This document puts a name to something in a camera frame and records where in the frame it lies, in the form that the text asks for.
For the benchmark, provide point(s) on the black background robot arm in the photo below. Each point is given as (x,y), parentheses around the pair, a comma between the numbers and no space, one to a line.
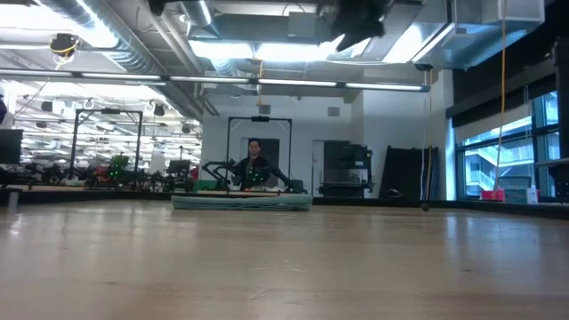
(289,180)
(218,171)

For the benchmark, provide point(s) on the black equipment cart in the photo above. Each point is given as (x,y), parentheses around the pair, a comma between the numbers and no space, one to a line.
(347,169)

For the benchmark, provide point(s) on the linear ceiling light bar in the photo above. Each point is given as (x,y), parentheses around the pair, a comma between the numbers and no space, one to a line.
(213,80)

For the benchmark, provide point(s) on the black leaning panel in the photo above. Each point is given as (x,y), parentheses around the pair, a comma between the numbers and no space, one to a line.
(406,171)

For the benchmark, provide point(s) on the small black dome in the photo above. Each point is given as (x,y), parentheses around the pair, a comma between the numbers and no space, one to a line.
(394,194)

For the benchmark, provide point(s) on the person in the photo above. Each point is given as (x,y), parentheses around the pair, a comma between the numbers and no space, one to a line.
(254,169)

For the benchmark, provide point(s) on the small dark blueberry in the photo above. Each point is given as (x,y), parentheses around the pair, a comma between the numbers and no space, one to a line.
(425,207)

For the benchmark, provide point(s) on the teal folded cloth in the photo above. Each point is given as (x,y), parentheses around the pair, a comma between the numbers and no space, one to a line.
(242,203)

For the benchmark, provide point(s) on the red plastic bin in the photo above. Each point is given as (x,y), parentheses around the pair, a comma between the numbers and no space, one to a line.
(492,195)

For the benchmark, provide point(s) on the green bin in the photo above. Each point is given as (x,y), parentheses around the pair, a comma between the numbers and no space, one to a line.
(204,186)

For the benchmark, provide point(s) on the small grey-green box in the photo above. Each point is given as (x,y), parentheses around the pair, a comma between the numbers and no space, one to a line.
(515,196)

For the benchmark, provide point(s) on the background robot workstation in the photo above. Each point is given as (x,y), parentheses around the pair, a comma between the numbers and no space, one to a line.
(111,171)

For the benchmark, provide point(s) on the black background monitor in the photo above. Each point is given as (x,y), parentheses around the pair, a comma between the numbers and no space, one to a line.
(11,146)

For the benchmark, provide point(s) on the black ceiling camera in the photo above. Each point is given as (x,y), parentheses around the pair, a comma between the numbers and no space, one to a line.
(423,67)

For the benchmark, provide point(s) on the silver rectangular air duct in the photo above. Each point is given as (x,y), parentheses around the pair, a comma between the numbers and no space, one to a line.
(480,31)

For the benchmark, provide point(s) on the silver round air duct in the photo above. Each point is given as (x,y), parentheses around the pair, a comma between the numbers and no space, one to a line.
(133,49)

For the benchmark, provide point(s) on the grey metal post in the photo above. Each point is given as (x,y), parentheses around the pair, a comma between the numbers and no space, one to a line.
(12,200)

